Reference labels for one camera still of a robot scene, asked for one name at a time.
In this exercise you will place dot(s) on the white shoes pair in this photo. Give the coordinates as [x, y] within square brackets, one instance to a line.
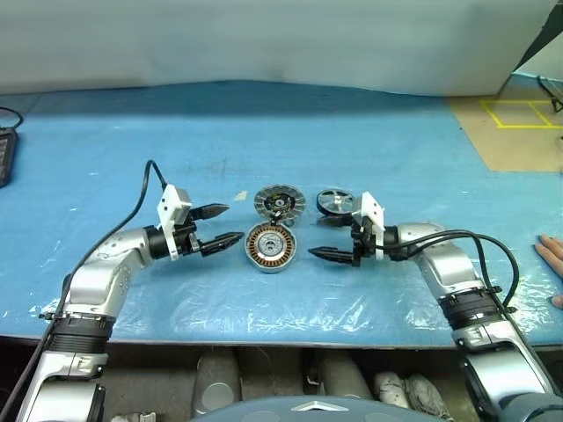
[409, 393]

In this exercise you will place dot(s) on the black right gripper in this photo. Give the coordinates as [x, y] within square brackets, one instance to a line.
[363, 246]

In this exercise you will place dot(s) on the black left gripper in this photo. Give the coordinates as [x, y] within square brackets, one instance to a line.
[187, 239]

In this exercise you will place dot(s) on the grey rounded robot leg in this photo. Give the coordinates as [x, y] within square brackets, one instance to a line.
[341, 373]
[216, 378]

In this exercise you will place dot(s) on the white backdrop board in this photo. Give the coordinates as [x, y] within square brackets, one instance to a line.
[264, 39]

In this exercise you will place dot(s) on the black flat device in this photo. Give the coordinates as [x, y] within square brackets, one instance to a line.
[5, 154]

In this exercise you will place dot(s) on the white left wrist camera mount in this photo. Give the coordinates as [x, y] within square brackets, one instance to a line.
[169, 206]

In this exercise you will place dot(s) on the round silver motor lid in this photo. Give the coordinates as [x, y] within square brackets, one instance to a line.
[280, 203]

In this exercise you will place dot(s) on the spoked silver black rotor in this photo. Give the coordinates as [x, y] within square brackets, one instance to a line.
[334, 203]

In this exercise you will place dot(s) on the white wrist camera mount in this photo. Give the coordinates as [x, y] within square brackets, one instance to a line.
[371, 211]
[169, 206]

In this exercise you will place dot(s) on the silver motor housing copper windings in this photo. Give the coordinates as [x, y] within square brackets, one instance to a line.
[269, 248]

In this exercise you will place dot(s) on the blue plastic table cover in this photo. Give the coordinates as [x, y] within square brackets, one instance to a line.
[132, 132]

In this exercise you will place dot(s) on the person's bare hand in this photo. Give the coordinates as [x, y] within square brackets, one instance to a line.
[555, 252]

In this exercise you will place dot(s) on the grey-blue robot torso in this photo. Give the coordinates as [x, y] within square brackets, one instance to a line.
[286, 409]

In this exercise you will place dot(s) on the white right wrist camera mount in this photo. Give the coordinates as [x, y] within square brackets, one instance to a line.
[371, 211]

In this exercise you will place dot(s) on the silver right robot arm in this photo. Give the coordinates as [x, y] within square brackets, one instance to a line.
[457, 272]

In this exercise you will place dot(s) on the small beige tape scrap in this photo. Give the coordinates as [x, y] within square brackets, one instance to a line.
[241, 196]

